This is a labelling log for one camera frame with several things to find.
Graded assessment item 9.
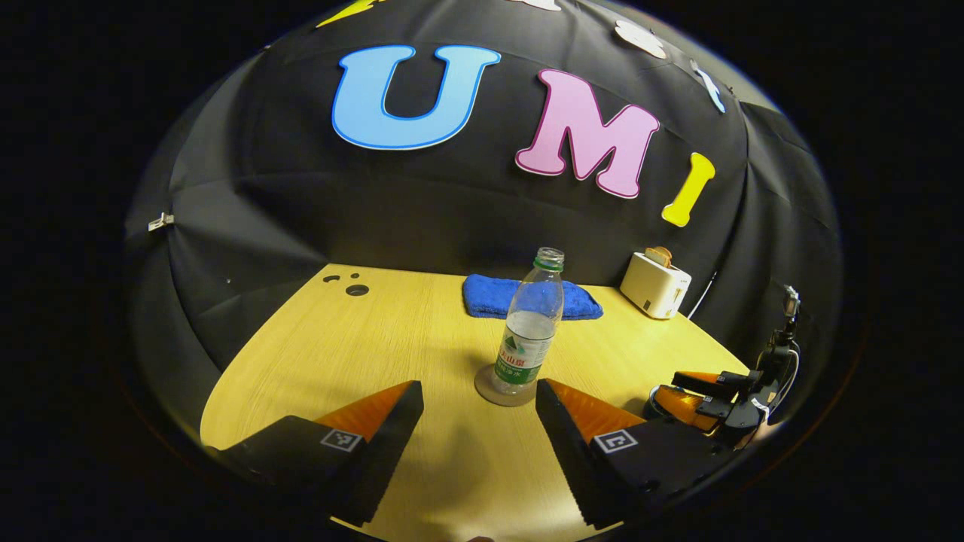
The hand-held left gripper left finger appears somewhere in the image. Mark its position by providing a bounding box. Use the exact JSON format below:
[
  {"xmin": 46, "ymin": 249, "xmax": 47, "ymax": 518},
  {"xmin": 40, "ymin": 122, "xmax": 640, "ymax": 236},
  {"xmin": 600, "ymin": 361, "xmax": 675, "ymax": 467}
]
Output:
[{"xmin": 206, "ymin": 380, "xmax": 425, "ymax": 528}]

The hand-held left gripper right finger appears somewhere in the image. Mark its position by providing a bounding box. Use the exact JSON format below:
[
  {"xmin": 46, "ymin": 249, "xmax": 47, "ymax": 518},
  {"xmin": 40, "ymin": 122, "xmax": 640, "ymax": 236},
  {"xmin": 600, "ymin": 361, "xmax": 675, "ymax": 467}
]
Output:
[{"xmin": 535, "ymin": 378, "xmax": 725, "ymax": 531}]

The round brown coaster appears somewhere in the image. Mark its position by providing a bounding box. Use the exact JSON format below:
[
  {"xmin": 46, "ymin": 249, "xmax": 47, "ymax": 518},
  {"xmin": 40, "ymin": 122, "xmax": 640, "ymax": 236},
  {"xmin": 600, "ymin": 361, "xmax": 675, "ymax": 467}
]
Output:
[{"xmin": 474, "ymin": 364, "xmax": 538, "ymax": 408}]

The clear plastic water bottle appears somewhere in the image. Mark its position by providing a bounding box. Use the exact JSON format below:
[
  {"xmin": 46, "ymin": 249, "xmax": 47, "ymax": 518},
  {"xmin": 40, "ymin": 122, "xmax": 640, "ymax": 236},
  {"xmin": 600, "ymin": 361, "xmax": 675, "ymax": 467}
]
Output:
[{"xmin": 493, "ymin": 247, "xmax": 566, "ymax": 397}]

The white toaster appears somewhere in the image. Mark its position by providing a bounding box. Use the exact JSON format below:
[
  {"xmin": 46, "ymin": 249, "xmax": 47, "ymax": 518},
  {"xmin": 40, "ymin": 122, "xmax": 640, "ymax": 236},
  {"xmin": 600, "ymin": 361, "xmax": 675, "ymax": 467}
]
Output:
[{"xmin": 620, "ymin": 251, "xmax": 692, "ymax": 320}]

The blue towel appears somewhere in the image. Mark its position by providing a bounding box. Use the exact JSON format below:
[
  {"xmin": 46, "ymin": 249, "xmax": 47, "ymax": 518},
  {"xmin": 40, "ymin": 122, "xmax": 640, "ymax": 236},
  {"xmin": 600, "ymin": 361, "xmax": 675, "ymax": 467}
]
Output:
[{"xmin": 462, "ymin": 273, "xmax": 604, "ymax": 321}]

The black backdrop cloth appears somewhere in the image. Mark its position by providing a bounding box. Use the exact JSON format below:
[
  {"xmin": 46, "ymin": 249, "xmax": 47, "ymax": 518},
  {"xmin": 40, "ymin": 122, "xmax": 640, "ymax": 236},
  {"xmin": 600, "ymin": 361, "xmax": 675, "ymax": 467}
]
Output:
[{"xmin": 124, "ymin": 0, "xmax": 840, "ymax": 452}]

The white toaster cable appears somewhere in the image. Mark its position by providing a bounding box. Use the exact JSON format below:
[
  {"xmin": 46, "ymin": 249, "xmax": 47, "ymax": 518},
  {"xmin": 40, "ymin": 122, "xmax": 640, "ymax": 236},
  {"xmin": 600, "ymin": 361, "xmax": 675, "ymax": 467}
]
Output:
[{"xmin": 686, "ymin": 272, "xmax": 717, "ymax": 321}]

